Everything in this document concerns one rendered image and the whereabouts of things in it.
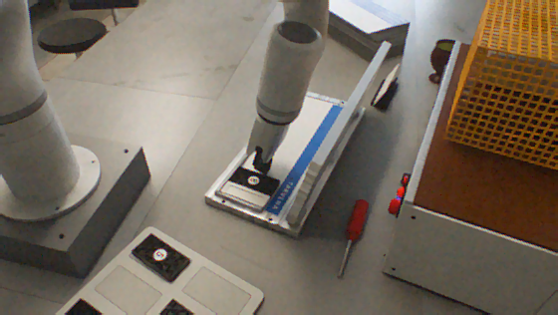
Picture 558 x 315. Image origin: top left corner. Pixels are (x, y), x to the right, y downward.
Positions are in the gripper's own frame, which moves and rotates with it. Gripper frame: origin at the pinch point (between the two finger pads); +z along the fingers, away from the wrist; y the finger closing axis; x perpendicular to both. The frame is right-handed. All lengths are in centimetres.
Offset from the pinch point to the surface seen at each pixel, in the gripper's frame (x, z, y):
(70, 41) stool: -128, 58, -63
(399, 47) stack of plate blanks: 14, -1, -68
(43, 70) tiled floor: -214, 142, -105
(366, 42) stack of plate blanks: 4, -1, -62
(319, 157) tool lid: 11.5, -19.0, 10.0
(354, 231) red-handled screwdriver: 22.4, -2.6, 7.0
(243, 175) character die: -2.4, 2.1, 3.6
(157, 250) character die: -7.3, 4.1, 26.1
